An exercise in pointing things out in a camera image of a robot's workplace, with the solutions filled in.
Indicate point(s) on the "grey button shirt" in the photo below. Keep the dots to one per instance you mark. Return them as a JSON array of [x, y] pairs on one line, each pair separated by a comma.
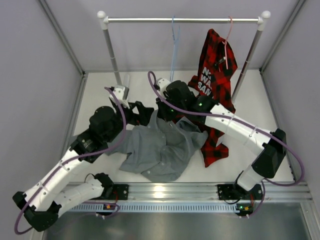
[[159, 151]]

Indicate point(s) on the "silver white clothes rack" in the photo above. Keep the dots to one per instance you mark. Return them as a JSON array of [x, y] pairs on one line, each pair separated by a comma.
[[260, 21]]

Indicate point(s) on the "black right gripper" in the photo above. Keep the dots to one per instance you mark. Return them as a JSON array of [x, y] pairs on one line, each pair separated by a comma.
[[162, 113]]

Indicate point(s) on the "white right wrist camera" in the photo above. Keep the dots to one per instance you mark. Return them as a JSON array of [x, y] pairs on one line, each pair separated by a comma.
[[161, 85]]

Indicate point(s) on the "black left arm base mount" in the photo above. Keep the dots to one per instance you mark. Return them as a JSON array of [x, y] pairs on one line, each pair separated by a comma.
[[116, 192]]

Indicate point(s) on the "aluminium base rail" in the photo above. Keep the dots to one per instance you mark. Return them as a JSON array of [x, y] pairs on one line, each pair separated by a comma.
[[209, 191]]

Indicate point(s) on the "grey slotted cable duct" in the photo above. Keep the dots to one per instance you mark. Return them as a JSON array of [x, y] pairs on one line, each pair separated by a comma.
[[184, 207]]

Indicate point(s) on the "red black plaid shirt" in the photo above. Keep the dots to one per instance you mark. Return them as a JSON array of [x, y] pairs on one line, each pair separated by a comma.
[[213, 80]]

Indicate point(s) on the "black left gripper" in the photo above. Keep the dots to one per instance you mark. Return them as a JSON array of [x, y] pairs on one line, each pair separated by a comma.
[[143, 118]]

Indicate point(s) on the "light blue wire hanger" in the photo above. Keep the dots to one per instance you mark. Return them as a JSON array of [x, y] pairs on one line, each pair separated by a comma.
[[176, 39]]

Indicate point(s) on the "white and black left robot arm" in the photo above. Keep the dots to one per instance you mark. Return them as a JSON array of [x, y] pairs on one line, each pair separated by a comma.
[[47, 201]]

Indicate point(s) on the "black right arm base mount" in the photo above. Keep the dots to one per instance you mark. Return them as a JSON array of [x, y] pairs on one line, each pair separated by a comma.
[[231, 191]]

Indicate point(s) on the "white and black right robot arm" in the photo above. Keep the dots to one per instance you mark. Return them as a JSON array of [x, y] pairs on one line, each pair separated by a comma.
[[175, 99]]

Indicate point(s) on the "pink wire hanger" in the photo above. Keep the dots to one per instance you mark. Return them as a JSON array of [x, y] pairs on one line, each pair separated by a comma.
[[225, 43]]

